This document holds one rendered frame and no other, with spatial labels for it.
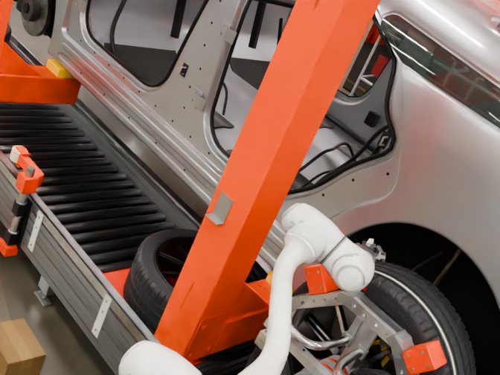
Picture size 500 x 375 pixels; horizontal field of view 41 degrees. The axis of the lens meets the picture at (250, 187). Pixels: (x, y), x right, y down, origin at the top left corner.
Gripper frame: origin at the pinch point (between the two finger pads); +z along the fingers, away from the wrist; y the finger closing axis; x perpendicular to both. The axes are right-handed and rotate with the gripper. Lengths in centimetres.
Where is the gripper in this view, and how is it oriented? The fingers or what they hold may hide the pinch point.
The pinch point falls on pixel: (369, 245)
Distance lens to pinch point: 213.6
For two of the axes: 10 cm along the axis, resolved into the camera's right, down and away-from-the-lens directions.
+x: 0.7, -9.9, -1.5
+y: 9.5, 1.1, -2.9
